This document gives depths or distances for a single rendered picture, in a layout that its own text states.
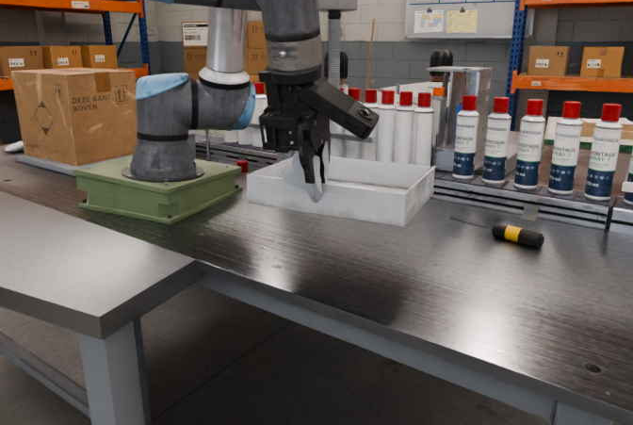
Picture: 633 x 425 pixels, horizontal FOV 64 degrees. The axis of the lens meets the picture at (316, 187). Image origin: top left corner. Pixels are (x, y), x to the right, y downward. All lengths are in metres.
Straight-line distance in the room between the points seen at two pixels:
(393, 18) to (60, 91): 4.71
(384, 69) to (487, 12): 1.24
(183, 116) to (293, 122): 0.51
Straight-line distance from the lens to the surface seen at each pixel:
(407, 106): 1.34
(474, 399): 1.64
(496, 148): 1.25
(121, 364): 0.91
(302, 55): 0.68
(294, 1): 0.66
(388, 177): 0.95
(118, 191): 1.22
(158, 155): 1.19
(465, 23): 5.65
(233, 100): 1.18
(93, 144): 1.69
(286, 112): 0.73
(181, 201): 1.15
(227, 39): 1.15
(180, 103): 1.18
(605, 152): 1.21
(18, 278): 0.99
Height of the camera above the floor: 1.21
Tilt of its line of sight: 16 degrees down
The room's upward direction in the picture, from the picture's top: straight up
